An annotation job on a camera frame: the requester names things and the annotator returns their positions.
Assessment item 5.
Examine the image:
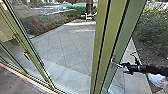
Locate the green window frame bar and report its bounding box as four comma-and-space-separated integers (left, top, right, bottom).
0, 41, 29, 75
0, 0, 57, 90

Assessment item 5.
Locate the white garden bench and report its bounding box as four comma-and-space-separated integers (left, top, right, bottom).
84, 12, 98, 22

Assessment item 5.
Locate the garden pond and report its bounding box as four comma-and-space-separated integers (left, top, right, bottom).
31, 3, 81, 16

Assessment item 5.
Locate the green door post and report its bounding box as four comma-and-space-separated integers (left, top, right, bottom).
89, 0, 130, 94

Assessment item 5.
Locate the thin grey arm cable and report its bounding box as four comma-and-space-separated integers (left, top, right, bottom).
129, 50, 143, 67

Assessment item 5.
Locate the dark window latch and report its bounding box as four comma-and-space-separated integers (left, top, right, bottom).
22, 50, 32, 62

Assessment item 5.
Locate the brown tree trunk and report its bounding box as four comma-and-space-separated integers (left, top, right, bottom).
85, 0, 95, 14

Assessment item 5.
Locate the green hedge shrub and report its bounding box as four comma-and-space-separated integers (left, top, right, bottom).
133, 4, 168, 56

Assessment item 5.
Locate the reddish brown shrub bed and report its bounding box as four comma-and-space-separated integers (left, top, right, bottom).
19, 8, 88, 37

